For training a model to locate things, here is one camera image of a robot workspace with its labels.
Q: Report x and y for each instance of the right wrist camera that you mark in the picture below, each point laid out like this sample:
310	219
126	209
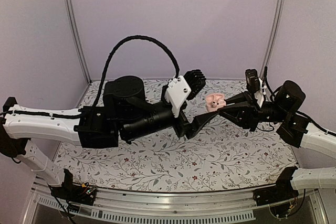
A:
255	86

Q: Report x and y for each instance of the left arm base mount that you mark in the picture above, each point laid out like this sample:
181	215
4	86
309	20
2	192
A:
71	192

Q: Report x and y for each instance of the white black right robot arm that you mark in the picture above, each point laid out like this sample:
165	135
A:
296	129

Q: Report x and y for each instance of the left aluminium corner post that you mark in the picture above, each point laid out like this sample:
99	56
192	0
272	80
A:
76	40

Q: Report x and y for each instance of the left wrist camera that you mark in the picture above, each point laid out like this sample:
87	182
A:
183	88

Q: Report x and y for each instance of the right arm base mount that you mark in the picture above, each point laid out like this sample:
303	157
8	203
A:
281	191

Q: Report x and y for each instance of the aluminium front rail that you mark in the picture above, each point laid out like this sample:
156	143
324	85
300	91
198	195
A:
122	206

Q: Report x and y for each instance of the floral patterned table mat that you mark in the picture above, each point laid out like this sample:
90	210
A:
221	156

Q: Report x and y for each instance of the aluminium corner post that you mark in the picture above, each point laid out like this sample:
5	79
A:
76	40
273	34

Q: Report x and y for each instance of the right aluminium corner post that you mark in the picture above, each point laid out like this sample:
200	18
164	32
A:
273	34

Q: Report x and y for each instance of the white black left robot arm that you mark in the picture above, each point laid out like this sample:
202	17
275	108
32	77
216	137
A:
125	115

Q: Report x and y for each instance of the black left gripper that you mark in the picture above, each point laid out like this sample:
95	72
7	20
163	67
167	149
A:
192	129

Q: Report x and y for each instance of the pink earbuds charging case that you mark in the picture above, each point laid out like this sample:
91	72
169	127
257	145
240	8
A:
213	96

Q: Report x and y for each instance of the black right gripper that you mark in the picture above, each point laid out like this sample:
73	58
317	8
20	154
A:
248	116

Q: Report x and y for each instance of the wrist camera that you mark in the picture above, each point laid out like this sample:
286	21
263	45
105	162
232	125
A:
183	88
255	86

